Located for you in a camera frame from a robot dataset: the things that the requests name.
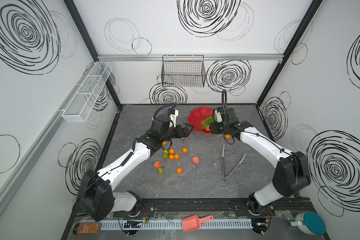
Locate red flower-shaped fruit bowl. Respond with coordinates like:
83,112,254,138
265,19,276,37
188,107,214,134

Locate green fake grape bunch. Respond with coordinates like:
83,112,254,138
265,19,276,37
201,116,214,131

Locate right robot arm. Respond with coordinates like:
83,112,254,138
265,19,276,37
210,107,312,216

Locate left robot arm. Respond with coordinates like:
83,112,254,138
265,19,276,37
75,110,194,222

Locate metal kitchen tongs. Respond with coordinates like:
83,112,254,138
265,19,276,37
221,144,247,186

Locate pink plastic scoop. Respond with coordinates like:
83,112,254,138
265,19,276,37
182,215,214,232

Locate brown bottle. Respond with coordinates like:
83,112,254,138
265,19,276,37
73,223,102,235

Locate teal and white container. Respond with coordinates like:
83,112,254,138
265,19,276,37
290,212,327,236

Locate black wire basket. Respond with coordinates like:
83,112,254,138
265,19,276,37
161,55,207,88

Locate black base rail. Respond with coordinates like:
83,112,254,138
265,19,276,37
73,197,316,217

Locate white wire shelf basket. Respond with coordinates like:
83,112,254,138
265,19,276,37
62,62,113,123

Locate white slotted cable duct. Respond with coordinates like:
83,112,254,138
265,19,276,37
101,219,253,231

